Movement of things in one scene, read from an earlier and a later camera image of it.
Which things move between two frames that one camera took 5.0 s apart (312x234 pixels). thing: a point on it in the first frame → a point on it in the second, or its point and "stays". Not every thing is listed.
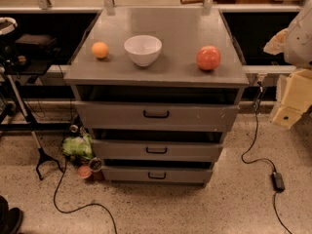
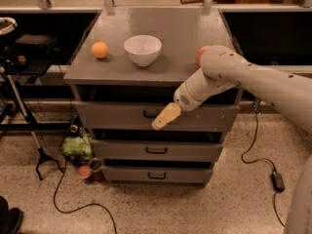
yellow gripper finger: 296,98 → 171,111
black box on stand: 42,44 stays
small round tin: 95,164 stays
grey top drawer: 156,117 stays
